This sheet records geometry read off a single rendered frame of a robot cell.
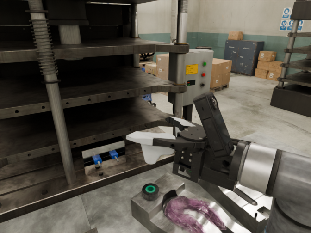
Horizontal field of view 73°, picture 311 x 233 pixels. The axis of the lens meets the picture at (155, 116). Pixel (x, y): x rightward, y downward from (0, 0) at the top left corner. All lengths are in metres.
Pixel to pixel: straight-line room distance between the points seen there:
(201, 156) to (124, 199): 0.88
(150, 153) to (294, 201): 0.23
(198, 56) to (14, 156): 1.29
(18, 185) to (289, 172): 1.40
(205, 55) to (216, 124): 1.30
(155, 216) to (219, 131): 0.72
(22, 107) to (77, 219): 0.60
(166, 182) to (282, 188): 0.82
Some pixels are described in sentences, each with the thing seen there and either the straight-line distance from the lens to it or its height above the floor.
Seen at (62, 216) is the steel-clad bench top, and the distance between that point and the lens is 1.21.
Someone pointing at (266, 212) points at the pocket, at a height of 0.86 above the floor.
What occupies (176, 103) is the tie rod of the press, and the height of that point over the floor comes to 1.16.
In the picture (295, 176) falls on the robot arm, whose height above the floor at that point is 1.46.
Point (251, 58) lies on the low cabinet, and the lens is 7.87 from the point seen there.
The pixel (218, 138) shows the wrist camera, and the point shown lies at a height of 1.48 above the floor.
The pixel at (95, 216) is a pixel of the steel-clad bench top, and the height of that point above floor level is 0.80.
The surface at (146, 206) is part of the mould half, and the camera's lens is 1.01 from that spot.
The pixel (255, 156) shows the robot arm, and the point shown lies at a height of 1.47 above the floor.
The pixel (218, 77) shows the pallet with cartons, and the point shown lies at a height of 0.37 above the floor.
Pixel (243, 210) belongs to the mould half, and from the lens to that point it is 1.11.
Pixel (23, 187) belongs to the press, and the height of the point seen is 0.78.
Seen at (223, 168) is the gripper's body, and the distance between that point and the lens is 0.40.
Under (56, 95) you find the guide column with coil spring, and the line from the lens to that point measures 1.14.
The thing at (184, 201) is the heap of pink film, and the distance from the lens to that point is 1.07.
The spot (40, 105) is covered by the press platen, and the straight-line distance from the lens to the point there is 1.20.
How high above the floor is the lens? 1.65
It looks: 24 degrees down
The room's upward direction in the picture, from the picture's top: straight up
